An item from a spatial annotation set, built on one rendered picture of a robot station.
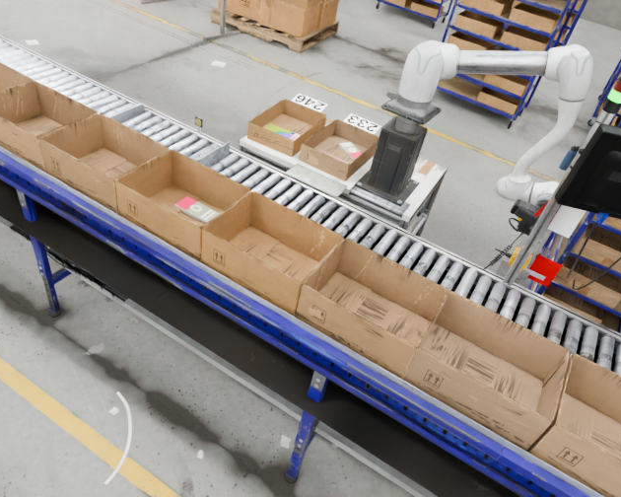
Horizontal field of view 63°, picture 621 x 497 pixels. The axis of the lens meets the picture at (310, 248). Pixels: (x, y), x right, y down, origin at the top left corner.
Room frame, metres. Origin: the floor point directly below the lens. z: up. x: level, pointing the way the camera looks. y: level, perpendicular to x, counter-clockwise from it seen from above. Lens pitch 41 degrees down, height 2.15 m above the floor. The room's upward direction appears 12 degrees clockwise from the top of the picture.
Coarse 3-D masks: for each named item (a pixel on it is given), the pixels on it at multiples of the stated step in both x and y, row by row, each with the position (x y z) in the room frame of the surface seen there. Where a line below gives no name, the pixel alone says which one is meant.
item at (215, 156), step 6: (228, 144) 2.21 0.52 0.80; (216, 150) 2.12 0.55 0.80; (222, 150) 2.16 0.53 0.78; (228, 150) 2.21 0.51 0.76; (204, 156) 2.04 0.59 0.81; (210, 156) 2.08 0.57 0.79; (216, 156) 2.12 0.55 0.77; (222, 156) 2.17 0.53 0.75; (198, 162) 2.00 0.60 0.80; (204, 162) 2.04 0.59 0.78; (210, 162) 2.08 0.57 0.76; (216, 162) 2.12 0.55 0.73
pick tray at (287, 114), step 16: (272, 112) 2.62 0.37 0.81; (288, 112) 2.73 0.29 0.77; (304, 112) 2.69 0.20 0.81; (320, 112) 2.66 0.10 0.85; (256, 128) 2.37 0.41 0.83; (288, 128) 2.57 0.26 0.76; (304, 128) 2.61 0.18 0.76; (320, 128) 2.59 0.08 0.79; (272, 144) 2.33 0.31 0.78; (288, 144) 2.30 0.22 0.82
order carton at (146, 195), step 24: (144, 168) 1.54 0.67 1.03; (168, 168) 1.65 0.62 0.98; (192, 168) 1.63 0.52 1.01; (120, 192) 1.40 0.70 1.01; (144, 192) 1.53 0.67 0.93; (168, 192) 1.61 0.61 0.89; (192, 192) 1.63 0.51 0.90; (216, 192) 1.59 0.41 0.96; (240, 192) 1.54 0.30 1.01; (144, 216) 1.36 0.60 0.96; (168, 216) 1.31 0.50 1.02; (216, 216) 1.33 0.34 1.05; (168, 240) 1.31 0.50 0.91; (192, 240) 1.27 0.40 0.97
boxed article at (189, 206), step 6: (186, 198) 1.58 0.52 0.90; (174, 204) 1.53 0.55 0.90; (180, 204) 1.53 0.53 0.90; (186, 204) 1.54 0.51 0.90; (192, 204) 1.55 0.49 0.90; (198, 204) 1.56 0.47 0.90; (186, 210) 1.50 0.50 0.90; (192, 210) 1.51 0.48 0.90; (198, 210) 1.52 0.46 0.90; (204, 210) 1.53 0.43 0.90; (210, 210) 1.54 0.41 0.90; (192, 216) 1.49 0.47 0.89; (198, 216) 1.49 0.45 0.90; (204, 216) 1.49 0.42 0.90; (210, 216) 1.50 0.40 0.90; (204, 222) 1.47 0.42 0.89
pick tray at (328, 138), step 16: (336, 128) 2.62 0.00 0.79; (352, 128) 2.59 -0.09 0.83; (304, 144) 2.28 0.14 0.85; (320, 144) 2.47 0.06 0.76; (336, 144) 2.51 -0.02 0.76; (368, 144) 2.54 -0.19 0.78; (304, 160) 2.27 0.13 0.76; (320, 160) 2.23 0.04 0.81; (336, 160) 2.20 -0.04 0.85; (352, 160) 2.38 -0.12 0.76; (368, 160) 2.42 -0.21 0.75; (336, 176) 2.19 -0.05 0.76
